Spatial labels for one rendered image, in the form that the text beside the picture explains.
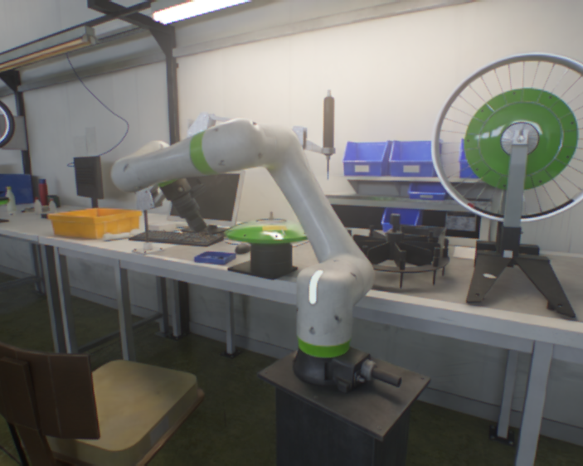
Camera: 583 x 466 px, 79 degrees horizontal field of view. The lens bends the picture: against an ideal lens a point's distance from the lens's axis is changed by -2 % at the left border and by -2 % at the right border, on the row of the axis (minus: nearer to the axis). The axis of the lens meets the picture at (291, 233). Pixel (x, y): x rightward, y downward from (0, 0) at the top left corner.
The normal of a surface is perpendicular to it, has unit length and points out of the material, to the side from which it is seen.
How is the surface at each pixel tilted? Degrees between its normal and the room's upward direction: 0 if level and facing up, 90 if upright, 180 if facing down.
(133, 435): 0
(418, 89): 90
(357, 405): 0
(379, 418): 0
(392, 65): 90
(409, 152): 90
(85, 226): 94
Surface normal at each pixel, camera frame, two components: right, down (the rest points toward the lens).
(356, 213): -0.49, 0.16
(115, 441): 0.00, -0.98
